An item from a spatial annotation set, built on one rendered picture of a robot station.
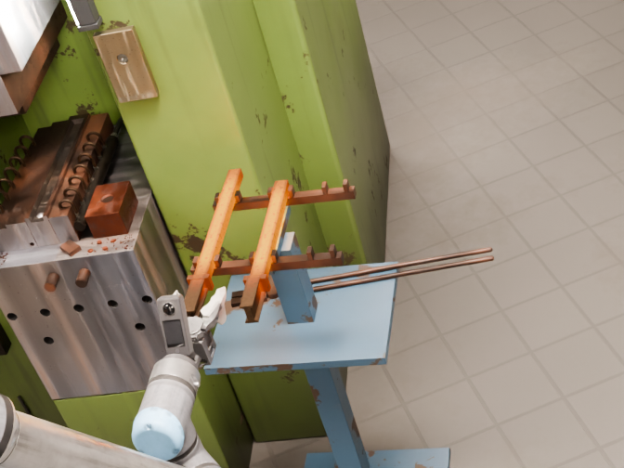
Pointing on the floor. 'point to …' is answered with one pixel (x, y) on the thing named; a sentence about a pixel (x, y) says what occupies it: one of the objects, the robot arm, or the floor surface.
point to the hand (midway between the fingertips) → (199, 290)
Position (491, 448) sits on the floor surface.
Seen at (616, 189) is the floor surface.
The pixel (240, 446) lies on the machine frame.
